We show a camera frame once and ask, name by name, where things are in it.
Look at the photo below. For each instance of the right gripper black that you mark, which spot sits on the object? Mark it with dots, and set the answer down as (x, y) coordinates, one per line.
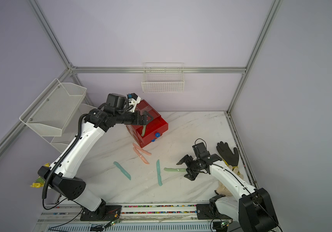
(187, 159)

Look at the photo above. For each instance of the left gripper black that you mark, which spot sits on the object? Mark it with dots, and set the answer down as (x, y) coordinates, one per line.
(137, 120)

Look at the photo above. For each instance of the red drawer cabinet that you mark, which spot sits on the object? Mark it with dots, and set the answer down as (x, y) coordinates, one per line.
(154, 130)

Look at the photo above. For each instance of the teal fruit knife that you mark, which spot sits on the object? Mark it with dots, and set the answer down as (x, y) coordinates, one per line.
(122, 170)
(158, 168)

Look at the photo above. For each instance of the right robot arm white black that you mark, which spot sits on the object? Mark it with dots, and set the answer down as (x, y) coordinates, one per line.
(252, 207)

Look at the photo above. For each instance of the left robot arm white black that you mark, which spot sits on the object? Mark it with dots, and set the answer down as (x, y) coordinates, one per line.
(61, 175)

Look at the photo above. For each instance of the pink fruit knife upper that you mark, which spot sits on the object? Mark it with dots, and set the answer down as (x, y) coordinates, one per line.
(138, 150)

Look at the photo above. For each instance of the pink fruit knife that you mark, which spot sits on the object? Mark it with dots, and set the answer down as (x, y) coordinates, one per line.
(138, 150)
(141, 156)

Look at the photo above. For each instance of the pink fruit knife lower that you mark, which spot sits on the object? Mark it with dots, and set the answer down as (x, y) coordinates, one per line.
(141, 156)

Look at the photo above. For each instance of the black work glove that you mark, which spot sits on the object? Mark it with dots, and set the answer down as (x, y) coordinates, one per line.
(231, 157)

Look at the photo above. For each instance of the white mesh two-tier shelf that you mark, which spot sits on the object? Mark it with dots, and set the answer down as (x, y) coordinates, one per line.
(55, 113)

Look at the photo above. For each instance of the yellow artificial flowers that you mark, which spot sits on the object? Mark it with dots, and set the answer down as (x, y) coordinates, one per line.
(39, 181)

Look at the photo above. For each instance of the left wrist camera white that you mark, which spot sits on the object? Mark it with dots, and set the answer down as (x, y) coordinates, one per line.
(133, 101)

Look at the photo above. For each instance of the white wire wall basket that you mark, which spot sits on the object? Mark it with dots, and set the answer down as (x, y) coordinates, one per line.
(163, 77)

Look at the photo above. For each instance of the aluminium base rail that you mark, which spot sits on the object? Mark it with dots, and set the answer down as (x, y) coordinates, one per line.
(131, 212)

